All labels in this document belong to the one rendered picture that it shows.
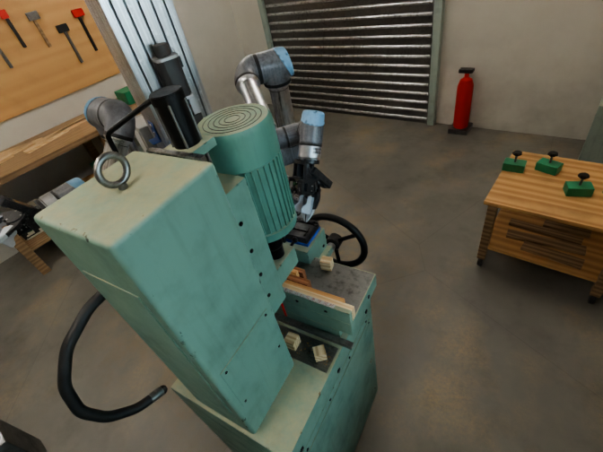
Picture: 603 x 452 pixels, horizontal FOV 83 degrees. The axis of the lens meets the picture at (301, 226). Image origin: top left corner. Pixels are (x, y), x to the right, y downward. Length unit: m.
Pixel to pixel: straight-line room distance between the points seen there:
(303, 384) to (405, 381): 0.95
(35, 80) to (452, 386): 3.92
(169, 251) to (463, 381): 1.68
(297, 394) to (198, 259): 0.59
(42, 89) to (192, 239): 3.47
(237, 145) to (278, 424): 0.74
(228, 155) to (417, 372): 1.56
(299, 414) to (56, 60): 3.65
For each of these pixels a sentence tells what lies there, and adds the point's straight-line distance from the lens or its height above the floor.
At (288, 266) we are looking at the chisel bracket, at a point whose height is 1.03.
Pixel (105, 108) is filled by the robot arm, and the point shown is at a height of 1.45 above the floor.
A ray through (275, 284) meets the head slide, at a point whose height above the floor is 1.08.
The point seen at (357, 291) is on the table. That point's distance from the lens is 1.12.
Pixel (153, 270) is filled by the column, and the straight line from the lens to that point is 0.57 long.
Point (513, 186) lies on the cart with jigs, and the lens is 2.23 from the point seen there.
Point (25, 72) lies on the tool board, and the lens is 3.97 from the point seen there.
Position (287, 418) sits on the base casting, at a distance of 1.07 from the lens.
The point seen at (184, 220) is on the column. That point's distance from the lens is 0.58.
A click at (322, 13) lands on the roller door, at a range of 4.28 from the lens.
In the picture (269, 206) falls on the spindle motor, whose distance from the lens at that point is 0.82.
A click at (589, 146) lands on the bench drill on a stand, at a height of 0.44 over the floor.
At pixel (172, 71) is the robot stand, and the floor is 1.48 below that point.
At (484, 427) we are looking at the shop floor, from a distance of 1.93.
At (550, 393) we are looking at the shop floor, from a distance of 2.08.
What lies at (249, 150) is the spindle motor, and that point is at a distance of 0.74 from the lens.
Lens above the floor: 1.78
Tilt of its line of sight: 40 degrees down
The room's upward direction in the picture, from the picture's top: 14 degrees counter-clockwise
